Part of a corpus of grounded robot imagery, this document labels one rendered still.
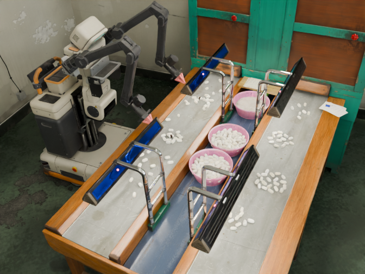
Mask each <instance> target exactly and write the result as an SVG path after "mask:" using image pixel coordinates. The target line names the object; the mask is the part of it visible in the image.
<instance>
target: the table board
mask: <svg viewBox="0 0 365 274"><path fill-rule="evenodd" d="M42 232H43V234H44V236H45V238H46V240H47V242H48V244H49V246H50V247H51V248H52V249H53V250H55V251H57V252H59V253H61V254H63V255H65V256H67V257H69V258H71V259H73V260H76V261H77V262H79V263H81V264H82V265H84V266H86V267H88V268H90V269H92V270H94V271H96V272H99V273H101V274H139V273H136V272H134V271H132V270H130V269H128V268H126V267H124V266H122V265H120V264H118V263H115V262H114V261H112V260H109V259H107V258H105V257H103V256H101V255H99V254H97V253H94V252H92V251H90V250H88V249H86V248H84V247H82V246H80V245H78V244H76V243H74V242H72V241H70V240H68V239H65V238H63V237H61V236H59V235H57V234H55V233H53V232H51V231H49V230H47V229H44V230H43V231H42Z"/></svg>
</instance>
